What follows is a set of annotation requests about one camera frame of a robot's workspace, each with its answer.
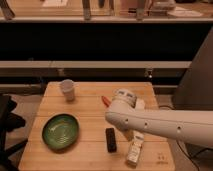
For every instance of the white plastic bottle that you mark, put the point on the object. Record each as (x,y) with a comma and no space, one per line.
(135,148)

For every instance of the black rectangular remote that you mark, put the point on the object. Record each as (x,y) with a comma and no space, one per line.
(111,140)

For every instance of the orange carrot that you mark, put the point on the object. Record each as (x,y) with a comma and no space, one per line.
(106,101)

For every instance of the black office chair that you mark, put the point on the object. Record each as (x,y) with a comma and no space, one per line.
(8,122)

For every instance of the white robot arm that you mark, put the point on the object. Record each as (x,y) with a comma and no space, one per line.
(190,126)

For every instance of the white paper cup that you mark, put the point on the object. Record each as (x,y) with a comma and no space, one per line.
(67,89)

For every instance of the green ceramic bowl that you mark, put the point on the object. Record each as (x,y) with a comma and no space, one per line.
(60,131)

